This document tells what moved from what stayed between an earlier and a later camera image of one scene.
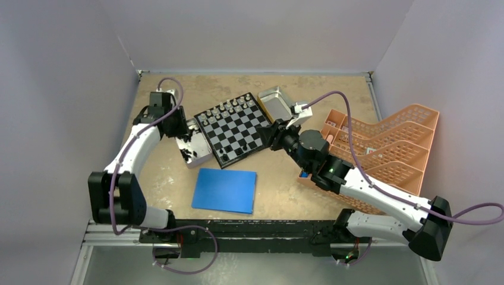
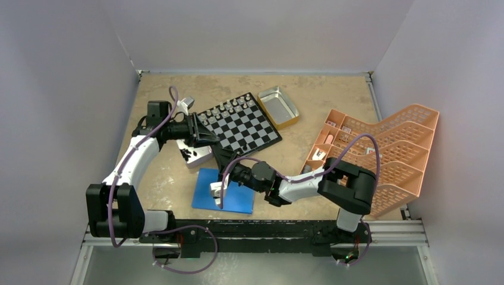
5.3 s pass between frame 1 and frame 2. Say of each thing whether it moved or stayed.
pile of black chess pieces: stayed
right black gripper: moved
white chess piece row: stayed
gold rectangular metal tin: stayed
